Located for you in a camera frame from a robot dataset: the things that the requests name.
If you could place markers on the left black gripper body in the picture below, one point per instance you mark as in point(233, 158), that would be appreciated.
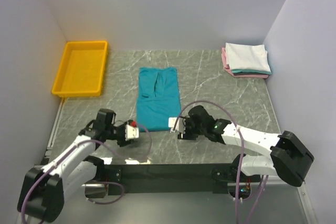
point(122, 135)

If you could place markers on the teal polo t shirt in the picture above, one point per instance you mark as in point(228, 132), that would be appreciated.
point(158, 98)

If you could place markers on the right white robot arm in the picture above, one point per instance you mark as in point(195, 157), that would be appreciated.
point(282, 155)

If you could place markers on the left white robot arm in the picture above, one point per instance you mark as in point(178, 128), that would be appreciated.
point(45, 190)

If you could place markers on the black base bar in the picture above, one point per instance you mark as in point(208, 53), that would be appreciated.
point(170, 178)

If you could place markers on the yellow plastic bin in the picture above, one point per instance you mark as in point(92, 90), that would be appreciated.
point(81, 70)

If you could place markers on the pink folded t shirt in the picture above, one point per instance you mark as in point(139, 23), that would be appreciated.
point(240, 75)

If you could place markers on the white folded t shirt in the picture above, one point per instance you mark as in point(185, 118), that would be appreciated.
point(244, 57)

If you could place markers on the teal folded t shirt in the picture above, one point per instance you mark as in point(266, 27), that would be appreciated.
point(243, 72)

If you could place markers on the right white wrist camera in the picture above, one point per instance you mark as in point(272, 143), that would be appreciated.
point(176, 124)

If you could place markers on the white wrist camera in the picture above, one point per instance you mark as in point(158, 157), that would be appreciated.
point(131, 130)
point(176, 124)

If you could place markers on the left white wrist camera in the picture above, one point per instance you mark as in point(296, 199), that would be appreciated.
point(131, 130)

